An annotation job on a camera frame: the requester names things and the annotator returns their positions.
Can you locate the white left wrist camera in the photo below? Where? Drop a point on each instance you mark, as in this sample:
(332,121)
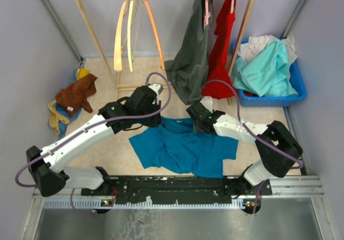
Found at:
(157,88)

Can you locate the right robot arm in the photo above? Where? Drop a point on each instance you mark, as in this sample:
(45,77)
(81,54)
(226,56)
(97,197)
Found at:
(277,148)

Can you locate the blue plastic bin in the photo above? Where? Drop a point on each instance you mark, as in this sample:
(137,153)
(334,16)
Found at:
(250,100)

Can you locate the brown cloth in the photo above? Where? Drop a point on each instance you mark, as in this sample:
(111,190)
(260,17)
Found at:
(75,96)

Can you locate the turquoise cloth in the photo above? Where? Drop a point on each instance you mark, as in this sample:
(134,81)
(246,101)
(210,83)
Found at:
(265,87)

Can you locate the blue cloth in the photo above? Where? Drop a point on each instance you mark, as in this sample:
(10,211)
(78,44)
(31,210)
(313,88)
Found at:
(64,119)

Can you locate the blue t shirt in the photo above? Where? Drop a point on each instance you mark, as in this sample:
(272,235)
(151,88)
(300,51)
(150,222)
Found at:
(175,146)

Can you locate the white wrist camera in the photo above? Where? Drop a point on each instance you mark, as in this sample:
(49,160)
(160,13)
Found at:
(207,102)
(157,88)

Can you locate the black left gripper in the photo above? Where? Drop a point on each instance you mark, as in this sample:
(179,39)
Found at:
(156,121)

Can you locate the white toothed cable duct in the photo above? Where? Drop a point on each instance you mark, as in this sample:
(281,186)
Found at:
(104,204)

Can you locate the grey t shirt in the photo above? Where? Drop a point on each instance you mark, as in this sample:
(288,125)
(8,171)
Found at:
(188,71)

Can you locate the cream wooden hanger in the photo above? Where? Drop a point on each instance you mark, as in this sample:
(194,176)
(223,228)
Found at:
(132,9)

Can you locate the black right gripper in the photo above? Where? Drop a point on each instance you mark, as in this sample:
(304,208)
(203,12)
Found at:
(196,126)

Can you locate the light wooden hanger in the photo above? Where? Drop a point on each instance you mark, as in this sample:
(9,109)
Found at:
(117,42)

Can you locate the red t shirt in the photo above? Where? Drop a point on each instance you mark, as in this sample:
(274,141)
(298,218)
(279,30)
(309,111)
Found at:
(218,73)

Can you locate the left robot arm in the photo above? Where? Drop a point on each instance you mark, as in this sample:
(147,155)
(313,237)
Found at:
(51,172)

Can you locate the yellow cloth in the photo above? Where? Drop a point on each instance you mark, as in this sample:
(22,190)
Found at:
(81,73)

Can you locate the orange wooden hanger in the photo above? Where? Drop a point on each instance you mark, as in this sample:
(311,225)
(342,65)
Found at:
(156,34)

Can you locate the pink hanger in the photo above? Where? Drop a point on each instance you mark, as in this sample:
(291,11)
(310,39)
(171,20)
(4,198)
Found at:
(207,13)

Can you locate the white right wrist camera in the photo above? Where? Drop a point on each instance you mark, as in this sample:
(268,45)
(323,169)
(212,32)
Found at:
(207,102)

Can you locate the beige towel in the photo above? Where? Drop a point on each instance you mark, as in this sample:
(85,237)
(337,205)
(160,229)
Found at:
(53,121)

